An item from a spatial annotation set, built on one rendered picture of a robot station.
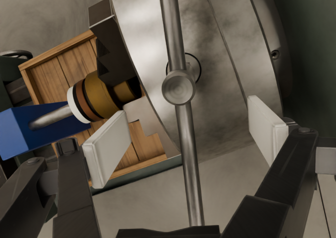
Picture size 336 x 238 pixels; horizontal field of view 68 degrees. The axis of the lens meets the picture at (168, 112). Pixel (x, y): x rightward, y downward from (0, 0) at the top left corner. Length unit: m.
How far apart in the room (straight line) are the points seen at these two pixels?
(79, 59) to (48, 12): 1.19
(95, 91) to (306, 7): 0.29
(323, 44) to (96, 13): 0.24
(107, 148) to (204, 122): 0.13
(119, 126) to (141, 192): 1.51
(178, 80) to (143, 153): 0.49
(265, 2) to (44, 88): 0.59
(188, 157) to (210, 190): 1.43
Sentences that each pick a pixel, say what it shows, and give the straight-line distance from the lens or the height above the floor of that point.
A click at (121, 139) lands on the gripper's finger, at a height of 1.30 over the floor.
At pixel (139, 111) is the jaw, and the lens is 0.39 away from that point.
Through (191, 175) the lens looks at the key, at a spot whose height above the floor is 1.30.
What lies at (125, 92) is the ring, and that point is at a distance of 0.39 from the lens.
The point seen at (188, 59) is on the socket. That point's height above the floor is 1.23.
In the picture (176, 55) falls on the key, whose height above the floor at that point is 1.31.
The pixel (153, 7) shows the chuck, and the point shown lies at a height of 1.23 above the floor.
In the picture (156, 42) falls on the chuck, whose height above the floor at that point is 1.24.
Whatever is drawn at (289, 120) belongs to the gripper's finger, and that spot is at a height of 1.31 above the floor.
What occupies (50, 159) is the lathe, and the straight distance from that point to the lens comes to 0.79.
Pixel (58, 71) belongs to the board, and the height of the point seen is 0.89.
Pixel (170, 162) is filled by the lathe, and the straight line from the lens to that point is 1.00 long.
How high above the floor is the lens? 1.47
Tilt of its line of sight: 78 degrees down
